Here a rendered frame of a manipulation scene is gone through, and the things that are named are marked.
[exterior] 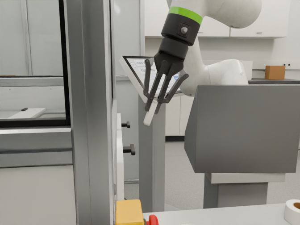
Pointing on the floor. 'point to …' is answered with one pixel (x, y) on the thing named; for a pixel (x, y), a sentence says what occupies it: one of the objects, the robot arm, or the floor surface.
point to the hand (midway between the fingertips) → (150, 112)
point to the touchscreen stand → (152, 161)
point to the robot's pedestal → (237, 189)
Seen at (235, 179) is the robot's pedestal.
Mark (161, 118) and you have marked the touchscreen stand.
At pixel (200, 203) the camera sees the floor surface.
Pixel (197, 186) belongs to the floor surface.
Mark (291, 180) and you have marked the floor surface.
